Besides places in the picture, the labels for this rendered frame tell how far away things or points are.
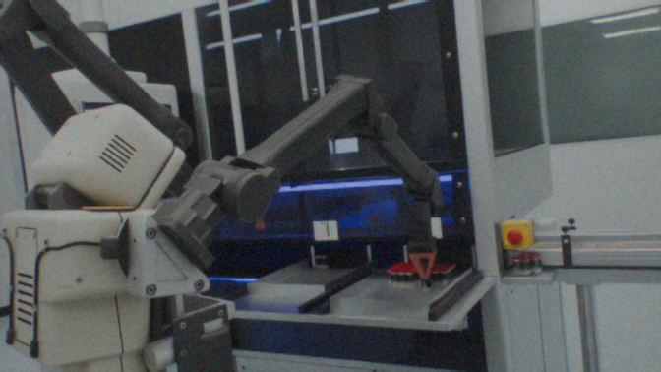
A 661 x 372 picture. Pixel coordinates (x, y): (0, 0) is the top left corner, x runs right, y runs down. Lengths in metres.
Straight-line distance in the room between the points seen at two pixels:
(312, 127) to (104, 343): 0.47
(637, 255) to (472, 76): 0.64
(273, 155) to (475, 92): 0.85
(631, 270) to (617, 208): 4.53
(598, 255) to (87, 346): 1.30
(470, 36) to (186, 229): 1.09
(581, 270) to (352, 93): 0.93
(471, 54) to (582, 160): 4.65
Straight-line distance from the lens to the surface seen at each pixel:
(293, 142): 0.98
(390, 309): 1.42
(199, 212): 0.86
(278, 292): 1.71
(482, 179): 1.68
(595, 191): 6.28
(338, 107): 1.08
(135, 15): 2.37
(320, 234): 1.90
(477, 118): 1.67
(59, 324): 0.97
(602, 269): 1.78
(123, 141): 0.97
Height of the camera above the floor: 1.29
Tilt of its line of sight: 4 degrees down
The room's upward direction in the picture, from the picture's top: 6 degrees counter-clockwise
